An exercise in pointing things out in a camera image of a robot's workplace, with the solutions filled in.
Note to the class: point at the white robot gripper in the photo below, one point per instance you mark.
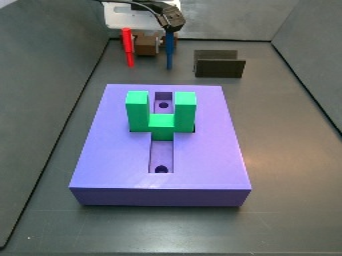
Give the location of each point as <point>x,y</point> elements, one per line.
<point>138,14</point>

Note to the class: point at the brown T-shaped block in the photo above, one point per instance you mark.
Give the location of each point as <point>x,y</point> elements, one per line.
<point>150,44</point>

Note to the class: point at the red stepped peg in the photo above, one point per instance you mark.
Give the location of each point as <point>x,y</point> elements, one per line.
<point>128,45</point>

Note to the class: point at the blue stepped peg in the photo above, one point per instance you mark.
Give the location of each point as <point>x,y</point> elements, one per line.
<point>170,49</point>

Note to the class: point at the green U-shaped block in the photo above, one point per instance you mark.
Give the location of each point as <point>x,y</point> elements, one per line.
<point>160,124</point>

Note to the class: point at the purple base block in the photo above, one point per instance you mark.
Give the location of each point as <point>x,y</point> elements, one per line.
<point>194,171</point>

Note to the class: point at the black angle bracket fixture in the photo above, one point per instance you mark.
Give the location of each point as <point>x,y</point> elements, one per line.
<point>218,64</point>

